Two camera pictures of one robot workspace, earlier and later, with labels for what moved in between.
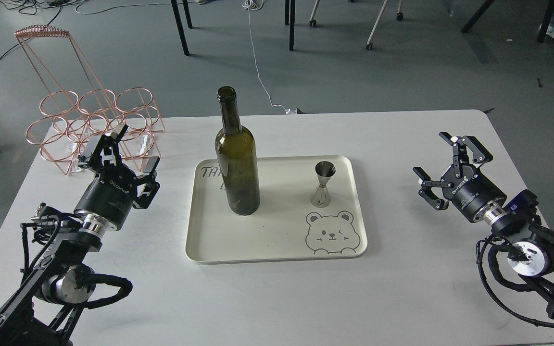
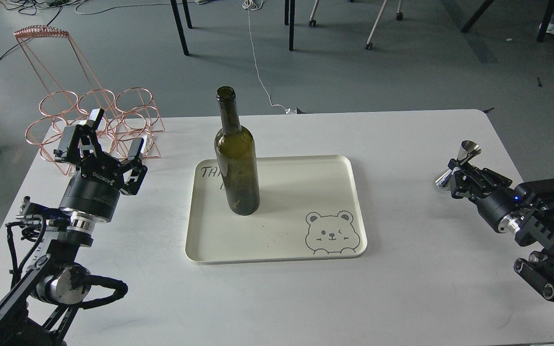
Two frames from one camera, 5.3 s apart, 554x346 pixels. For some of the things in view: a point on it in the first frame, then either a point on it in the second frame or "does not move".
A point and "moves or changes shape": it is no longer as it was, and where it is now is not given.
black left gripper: [110, 197] to [93, 190]
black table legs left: [176, 12] does not move
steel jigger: [320, 198] moves or changes shape
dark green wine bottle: [236, 150] does not move
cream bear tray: [286, 225] does not move
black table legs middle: [292, 21] does not move
